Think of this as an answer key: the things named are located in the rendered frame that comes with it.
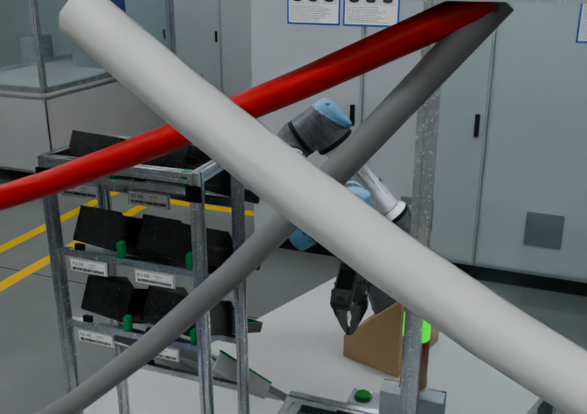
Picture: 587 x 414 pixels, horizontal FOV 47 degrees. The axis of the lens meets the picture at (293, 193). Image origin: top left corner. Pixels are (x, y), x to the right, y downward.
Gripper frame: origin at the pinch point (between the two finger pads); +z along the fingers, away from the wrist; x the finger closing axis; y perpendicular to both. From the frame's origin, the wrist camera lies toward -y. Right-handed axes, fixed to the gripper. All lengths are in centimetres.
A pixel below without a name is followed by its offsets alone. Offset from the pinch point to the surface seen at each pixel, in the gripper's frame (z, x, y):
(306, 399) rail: 20.3, 10.0, -2.3
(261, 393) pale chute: 14.6, 18.3, -11.3
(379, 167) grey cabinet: 41, 60, 285
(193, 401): 30, 43, -1
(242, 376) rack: 1.9, 17.4, -23.7
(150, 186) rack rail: -46, 26, -41
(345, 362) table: 29.7, 9.6, 32.4
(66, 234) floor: 112, 299, 256
